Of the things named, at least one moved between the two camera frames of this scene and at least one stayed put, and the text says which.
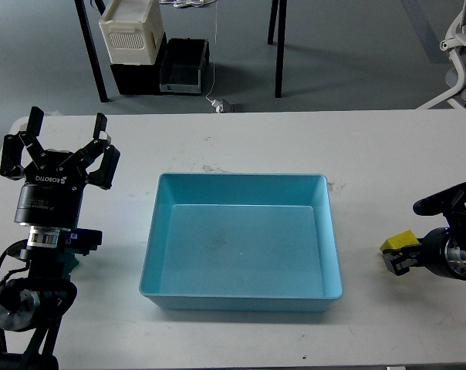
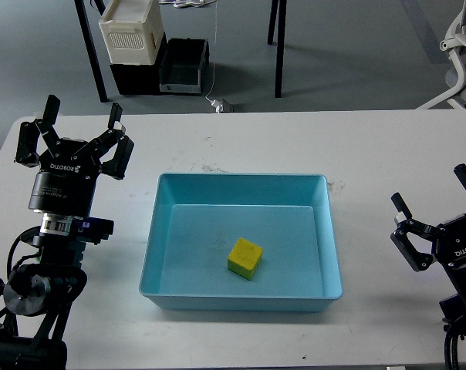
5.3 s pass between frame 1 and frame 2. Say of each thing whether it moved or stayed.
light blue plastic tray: stayed
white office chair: stayed
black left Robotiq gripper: moved
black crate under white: stayed
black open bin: stayed
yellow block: moved
